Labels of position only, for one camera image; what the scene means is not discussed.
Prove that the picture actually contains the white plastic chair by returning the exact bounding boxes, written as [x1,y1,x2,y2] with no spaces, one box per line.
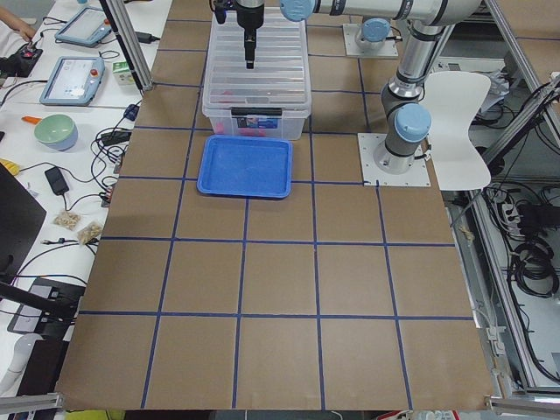
[421,71,491,191]

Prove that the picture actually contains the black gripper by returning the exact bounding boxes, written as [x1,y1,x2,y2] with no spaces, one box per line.
[212,0,264,69]

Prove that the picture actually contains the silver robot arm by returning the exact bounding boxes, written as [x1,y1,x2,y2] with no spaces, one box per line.
[279,0,480,175]

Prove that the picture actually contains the black laptop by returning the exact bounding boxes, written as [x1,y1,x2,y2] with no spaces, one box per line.
[0,165,46,283]

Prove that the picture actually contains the toy carrot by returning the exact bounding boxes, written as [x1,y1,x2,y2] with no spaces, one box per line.
[21,115,41,125]

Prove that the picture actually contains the blue plastic tray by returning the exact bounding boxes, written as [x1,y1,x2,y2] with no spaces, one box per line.
[197,135,293,199]

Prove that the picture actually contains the black power adapter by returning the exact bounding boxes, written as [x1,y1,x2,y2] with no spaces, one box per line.
[45,166,69,196]

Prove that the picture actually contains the clear plastic storage box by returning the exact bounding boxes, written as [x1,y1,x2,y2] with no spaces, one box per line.
[202,7,312,140]

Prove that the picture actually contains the black box latch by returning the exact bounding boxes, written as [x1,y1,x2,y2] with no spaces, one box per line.
[230,107,283,117]

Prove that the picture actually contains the yellow toy corn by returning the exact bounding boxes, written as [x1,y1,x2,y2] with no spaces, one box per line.
[0,159,20,176]

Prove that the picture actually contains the aluminium frame post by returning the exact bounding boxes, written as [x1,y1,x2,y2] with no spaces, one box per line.
[100,0,153,92]

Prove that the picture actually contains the teach pendant near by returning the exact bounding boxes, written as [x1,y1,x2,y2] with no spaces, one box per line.
[39,56,105,106]

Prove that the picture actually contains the clear plastic box lid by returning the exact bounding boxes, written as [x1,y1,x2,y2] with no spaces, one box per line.
[202,7,312,118]

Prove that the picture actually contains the green white carton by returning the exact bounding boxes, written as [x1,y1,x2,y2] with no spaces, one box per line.
[111,61,136,86]

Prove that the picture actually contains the teach pendant far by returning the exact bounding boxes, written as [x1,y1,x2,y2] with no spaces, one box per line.
[54,6,112,47]

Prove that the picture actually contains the teach pendant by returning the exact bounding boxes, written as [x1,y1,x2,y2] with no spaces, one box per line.
[39,56,105,106]
[54,6,112,47]

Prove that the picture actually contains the green bowl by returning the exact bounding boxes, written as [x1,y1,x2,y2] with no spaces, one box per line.
[34,114,78,151]

